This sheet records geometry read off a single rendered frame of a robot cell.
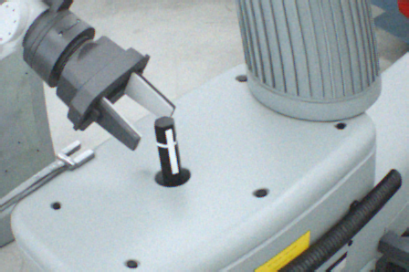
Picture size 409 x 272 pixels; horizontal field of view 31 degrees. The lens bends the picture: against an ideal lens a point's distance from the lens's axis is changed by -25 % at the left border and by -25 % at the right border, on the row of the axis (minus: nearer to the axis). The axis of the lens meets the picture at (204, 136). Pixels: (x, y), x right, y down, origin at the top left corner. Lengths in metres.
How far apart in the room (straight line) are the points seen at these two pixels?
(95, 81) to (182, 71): 4.23
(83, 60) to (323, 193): 0.30
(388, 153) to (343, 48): 0.26
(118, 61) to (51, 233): 0.22
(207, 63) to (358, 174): 4.21
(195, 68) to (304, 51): 4.19
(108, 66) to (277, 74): 0.20
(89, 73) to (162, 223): 0.18
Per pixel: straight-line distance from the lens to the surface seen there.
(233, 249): 0.88
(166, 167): 0.95
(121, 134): 0.93
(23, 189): 0.98
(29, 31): 0.99
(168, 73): 5.15
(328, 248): 0.97
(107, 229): 0.90
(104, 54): 0.96
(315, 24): 0.96
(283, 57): 1.00
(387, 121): 1.27
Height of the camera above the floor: 2.43
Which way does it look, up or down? 32 degrees down
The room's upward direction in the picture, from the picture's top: 8 degrees counter-clockwise
